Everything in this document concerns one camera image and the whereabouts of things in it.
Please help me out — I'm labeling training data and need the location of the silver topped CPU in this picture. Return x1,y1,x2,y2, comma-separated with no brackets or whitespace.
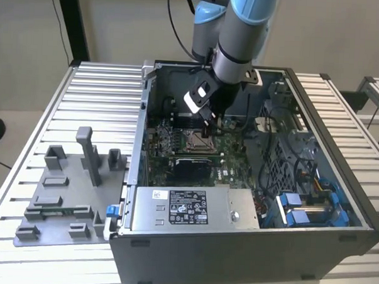
191,133,210,149

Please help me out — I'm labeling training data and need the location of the black and white wrist camera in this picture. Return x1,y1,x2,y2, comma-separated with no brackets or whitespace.
182,80,219,127

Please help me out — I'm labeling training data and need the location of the blue plastic drive latch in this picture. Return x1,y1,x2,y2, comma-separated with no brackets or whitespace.
326,190,352,227

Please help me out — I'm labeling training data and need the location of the grey perforated drive cage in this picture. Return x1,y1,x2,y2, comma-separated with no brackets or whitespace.
242,80,325,199

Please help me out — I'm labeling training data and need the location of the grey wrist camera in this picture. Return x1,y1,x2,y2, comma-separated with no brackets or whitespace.
242,68,260,87

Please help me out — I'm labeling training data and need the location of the blue disk carrier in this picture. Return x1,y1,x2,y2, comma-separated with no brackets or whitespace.
285,208,312,229
276,191,304,214

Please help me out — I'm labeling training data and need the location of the black drive cable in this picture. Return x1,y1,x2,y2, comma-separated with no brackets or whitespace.
291,155,319,199

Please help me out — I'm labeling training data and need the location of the metal socket cover frame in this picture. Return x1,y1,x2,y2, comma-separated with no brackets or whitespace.
185,129,216,153

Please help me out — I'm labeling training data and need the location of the green motherboard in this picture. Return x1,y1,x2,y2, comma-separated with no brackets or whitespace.
141,111,257,191

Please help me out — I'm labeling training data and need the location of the grey parts rack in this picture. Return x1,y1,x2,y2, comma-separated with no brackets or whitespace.
13,123,131,253

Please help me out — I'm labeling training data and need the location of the aluminium frame side table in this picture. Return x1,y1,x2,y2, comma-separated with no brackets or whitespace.
355,76,379,126

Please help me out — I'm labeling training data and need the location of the black open PC case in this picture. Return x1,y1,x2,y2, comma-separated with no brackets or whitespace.
107,58,379,284

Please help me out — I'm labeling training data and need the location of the black frame post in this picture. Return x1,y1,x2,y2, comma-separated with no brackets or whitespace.
52,0,93,65

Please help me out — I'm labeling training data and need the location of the green RAM stick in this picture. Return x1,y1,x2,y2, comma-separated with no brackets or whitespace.
40,205,78,217

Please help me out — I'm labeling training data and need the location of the black rectangular block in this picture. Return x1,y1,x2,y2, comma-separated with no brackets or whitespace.
338,90,368,113

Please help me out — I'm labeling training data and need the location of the silver power supply unit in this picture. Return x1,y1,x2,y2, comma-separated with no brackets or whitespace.
129,180,262,239

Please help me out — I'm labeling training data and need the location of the black graphics card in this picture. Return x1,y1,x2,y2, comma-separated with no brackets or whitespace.
170,156,214,183

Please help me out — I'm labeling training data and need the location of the CPU socket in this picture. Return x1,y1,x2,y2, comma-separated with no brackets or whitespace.
183,128,217,155

